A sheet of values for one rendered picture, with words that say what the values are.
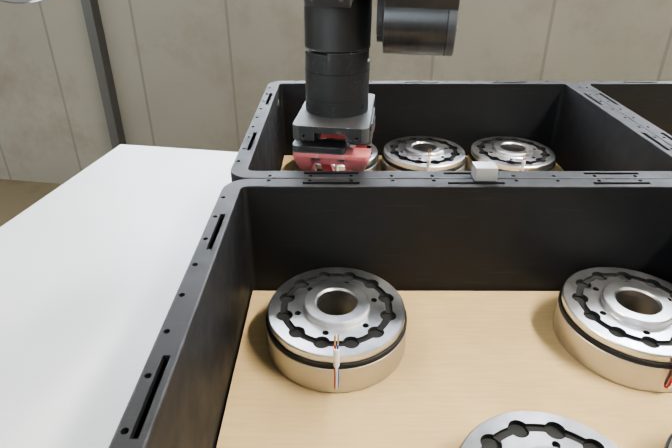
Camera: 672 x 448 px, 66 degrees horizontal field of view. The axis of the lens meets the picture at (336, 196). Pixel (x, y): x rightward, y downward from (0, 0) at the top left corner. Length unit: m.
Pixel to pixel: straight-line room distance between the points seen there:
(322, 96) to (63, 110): 2.27
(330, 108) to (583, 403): 0.29
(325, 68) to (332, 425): 0.27
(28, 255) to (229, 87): 1.52
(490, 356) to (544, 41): 1.75
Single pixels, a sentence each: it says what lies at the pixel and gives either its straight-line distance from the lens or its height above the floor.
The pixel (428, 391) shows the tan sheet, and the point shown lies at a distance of 0.38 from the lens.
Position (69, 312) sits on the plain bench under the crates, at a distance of 0.71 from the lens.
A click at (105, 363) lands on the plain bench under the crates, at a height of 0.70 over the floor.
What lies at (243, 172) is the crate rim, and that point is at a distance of 0.44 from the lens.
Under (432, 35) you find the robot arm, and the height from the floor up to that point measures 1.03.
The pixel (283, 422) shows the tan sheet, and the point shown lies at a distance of 0.36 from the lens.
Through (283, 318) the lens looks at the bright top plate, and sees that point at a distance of 0.39.
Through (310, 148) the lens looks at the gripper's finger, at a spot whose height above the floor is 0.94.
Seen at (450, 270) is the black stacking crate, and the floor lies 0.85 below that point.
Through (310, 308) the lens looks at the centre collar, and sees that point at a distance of 0.38.
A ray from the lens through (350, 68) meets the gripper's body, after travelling 0.45.
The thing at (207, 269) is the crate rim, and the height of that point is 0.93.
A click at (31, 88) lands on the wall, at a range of 2.72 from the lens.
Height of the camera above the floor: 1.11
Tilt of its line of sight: 27 degrees down
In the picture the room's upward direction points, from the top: straight up
